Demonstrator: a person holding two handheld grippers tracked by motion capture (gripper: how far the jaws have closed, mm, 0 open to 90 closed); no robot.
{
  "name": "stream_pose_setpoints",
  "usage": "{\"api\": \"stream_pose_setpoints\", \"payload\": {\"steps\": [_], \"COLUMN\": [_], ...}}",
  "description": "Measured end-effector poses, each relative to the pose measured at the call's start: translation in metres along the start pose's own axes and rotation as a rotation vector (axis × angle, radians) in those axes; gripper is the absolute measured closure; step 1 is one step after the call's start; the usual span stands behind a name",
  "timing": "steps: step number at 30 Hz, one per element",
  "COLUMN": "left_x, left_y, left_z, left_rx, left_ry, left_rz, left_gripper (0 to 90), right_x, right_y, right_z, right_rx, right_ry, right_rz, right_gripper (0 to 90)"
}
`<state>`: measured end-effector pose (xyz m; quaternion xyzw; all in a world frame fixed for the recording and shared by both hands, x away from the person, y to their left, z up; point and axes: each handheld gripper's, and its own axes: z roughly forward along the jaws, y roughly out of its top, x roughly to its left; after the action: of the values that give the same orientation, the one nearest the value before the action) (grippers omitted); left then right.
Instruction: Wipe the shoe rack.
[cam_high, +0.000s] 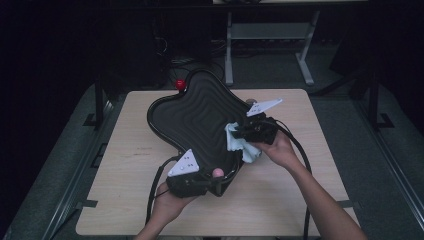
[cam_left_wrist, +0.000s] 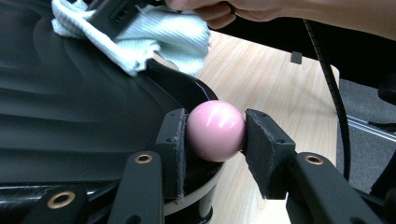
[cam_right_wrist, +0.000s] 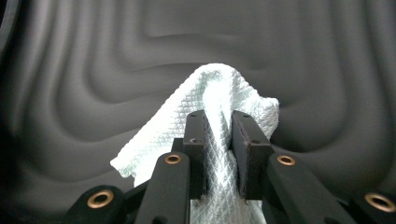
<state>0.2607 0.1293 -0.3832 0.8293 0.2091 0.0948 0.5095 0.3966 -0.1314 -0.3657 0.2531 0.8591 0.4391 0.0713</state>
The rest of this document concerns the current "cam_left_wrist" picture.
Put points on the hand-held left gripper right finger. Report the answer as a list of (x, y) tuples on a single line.
[(267, 155)]

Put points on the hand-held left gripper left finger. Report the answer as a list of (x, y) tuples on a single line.
[(174, 155)]

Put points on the pink ball knob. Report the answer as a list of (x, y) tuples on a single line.
[(214, 130)]

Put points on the light blue cloth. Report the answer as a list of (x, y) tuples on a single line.
[(174, 34)]

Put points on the black wavy tray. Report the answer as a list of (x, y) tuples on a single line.
[(77, 109)]

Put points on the black flat strip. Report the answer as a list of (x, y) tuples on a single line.
[(296, 57)]

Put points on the grey metal rail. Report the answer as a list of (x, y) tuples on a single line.
[(370, 127)]

